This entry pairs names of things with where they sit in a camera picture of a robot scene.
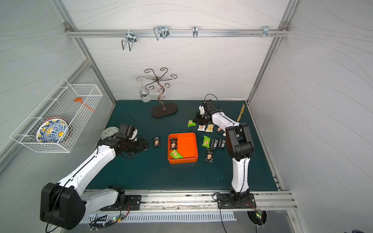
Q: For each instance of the aluminium top rail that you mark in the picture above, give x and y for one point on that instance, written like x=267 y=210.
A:
x=174 y=33

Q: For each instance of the orange plastic spoon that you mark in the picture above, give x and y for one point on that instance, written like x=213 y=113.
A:
x=80 y=100

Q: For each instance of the metal double hook left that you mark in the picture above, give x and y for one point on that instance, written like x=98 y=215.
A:
x=129 y=40

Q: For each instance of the black chocolate bar packet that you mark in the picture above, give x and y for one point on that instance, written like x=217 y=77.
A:
x=214 y=143

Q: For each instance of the metal double hook middle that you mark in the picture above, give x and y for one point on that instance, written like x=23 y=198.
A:
x=161 y=32

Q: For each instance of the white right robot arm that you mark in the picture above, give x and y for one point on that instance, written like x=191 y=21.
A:
x=239 y=145

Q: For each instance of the green cookie packet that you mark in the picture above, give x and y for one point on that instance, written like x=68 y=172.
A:
x=191 y=123
x=175 y=155
x=206 y=142

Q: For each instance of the metal double hook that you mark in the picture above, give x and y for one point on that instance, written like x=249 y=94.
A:
x=129 y=40
x=161 y=32

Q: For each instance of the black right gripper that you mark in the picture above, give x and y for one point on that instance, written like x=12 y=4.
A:
x=202 y=118

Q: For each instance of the yellow cookie packet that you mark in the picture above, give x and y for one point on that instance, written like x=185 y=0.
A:
x=210 y=128

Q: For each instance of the green patterned ceramic bowl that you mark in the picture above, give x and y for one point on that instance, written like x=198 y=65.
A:
x=109 y=132

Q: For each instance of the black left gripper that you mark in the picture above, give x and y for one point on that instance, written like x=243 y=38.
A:
x=138 y=145

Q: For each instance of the white cookie packet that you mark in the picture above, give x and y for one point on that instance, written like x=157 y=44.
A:
x=201 y=128

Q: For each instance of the orange plastic storage box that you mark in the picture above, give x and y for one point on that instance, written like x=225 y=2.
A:
x=187 y=147

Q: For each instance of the black drycake packet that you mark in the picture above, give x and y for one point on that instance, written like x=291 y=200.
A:
x=156 y=142

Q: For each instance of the wooden knife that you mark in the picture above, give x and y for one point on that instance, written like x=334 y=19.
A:
x=241 y=113

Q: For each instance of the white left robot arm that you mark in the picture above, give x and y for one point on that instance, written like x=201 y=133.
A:
x=64 y=204

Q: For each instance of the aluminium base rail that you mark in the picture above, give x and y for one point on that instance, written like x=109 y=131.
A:
x=204 y=200

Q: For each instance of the blue yellow painted plate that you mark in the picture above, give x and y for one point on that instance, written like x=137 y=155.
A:
x=53 y=130

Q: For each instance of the white wire basket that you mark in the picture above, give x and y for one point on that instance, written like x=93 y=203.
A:
x=59 y=103

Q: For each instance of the brown metal glass stand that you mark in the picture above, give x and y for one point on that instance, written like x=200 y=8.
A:
x=164 y=109

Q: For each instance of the black cookie packet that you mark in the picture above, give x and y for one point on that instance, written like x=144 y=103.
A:
x=220 y=131
x=209 y=156

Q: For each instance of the metal single hook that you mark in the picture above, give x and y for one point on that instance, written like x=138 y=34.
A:
x=195 y=31

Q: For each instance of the metal hook right end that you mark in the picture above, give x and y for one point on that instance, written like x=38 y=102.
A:
x=265 y=33

